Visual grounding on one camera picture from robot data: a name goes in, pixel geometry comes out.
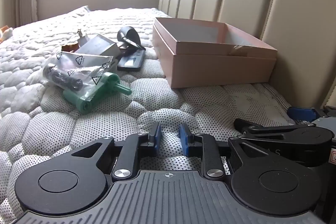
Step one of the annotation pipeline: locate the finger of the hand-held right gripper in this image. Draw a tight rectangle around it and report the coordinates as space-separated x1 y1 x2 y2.
287 107 319 125
234 118 319 140

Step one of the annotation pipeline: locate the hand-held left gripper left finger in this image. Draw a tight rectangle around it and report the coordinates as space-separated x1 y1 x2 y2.
69 122 161 183

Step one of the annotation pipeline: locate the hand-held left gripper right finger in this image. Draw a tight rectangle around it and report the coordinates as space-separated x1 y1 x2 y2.
178 123 279 184

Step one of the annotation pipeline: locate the green plastic tool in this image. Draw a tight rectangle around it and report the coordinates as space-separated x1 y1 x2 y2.
62 72 132 114

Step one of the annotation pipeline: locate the pink cardboard box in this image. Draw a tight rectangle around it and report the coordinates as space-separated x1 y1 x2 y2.
152 17 278 89

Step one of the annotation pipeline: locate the black tape dispenser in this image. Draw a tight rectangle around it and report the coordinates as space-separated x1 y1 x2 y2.
117 26 146 51

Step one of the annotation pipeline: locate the black flat electronic device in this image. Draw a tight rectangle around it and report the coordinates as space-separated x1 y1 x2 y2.
117 50 146 72

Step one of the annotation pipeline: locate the white rectangular box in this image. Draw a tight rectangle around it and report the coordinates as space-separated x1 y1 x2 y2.
76 34 117 57

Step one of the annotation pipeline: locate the quilted white mattress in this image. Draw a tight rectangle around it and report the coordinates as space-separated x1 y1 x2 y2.
0 6 336 224

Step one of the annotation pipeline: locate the white power adapter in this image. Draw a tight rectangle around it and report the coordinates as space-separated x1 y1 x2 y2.
76 29 92 52

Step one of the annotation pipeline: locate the orange and white plush toy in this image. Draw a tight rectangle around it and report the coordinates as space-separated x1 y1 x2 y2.
0 26 13 42

